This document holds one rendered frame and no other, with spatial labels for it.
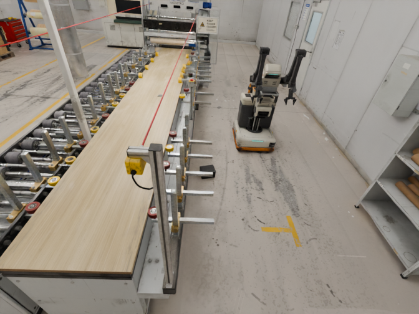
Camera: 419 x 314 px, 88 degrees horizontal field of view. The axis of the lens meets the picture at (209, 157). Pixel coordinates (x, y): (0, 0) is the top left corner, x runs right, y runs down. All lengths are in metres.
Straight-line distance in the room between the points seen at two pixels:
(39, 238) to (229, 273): 1.55
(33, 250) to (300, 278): 2.13
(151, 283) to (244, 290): 0.98
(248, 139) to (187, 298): 2.31
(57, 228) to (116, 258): 0.45
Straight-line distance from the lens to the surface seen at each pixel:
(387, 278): 2.99
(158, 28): 5.86
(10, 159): 2.57
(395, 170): 3.22
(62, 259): 1.54
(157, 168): 0.77
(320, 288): 2.56
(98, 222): 1.60
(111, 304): 1.89
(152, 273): 1.66
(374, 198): 3.47
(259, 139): 3.55
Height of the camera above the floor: 2.12
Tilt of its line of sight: 38 degrees down
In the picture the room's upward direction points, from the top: 5 degrees clockwise
